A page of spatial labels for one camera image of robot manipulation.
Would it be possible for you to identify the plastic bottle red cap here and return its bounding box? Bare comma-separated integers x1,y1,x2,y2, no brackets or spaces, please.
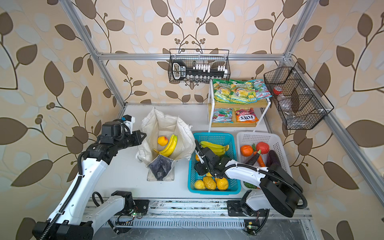
273,86,292,111

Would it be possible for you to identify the orange carrot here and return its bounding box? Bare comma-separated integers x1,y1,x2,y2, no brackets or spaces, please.
257,154,266,167

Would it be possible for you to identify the white canvas grocery bag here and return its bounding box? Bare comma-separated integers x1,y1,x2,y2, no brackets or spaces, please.
136,108,196,182

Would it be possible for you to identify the black tool in basket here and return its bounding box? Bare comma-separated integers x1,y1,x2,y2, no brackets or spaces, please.
168,60,231,82

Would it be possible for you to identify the single yellow banana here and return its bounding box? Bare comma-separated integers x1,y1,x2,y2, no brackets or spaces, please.
154,135,178,157

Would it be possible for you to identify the orange Fox's candy bag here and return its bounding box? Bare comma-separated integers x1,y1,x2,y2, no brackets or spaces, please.
234,108,259,124

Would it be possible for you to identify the red green candy bag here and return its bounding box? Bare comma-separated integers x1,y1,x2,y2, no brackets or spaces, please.
212,108,233,123

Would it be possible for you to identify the orange fruit white basket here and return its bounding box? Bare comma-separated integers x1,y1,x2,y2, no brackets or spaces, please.
240,145,254,157

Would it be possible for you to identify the black wire basket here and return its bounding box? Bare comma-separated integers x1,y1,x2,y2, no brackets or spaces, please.
168,48,231,84
264,62,334,130

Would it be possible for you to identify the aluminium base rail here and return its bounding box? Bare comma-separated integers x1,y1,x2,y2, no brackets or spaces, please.
110,198,312,230

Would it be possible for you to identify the pink teal snack bag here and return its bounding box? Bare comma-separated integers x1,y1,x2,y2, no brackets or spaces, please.
253,79,272,101

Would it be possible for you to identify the small yellow lemon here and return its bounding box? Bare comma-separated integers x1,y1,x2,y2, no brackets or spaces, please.
194,180,206,190

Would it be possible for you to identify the purple eggplant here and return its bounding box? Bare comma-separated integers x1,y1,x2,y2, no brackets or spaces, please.
266,150,282,167

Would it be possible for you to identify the yellow round lemon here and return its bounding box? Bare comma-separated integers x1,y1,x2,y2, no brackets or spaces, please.
215,178,229,191

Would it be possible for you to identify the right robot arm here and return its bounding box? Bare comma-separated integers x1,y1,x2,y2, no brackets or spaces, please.
195,141,308,218

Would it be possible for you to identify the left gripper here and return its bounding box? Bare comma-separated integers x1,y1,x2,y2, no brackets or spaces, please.
112,129,147,152

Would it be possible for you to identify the white wooden shelf rack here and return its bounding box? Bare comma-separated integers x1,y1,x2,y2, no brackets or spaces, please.
208,81,272,132

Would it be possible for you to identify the black wire basket right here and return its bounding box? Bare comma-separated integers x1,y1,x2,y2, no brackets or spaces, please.
264,62,334,130

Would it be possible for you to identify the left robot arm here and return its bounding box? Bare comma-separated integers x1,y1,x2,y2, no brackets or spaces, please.
32,115,147,240

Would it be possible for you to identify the black wire basket centre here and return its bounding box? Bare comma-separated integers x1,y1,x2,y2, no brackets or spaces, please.
168,48,231,84

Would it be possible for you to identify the green pepper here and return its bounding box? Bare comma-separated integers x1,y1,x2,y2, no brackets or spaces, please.
244,182,258,189

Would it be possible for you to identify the white plastic basket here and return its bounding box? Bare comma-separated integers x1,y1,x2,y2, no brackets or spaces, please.
236,132,292,176

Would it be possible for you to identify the red tomato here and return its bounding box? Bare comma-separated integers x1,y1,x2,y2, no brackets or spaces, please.
256,142,270,155

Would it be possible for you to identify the green banana bunch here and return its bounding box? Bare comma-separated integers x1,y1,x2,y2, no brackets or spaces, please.
200,141,230,157

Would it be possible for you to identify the dark zucchini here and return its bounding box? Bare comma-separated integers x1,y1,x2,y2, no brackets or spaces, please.
246,152,261,166

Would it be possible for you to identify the yellow bumpy lemon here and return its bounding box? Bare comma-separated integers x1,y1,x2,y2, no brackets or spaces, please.
203,176,217,191

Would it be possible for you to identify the teal plastic basket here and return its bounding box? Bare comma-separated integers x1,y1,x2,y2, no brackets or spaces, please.
188,133,241,195

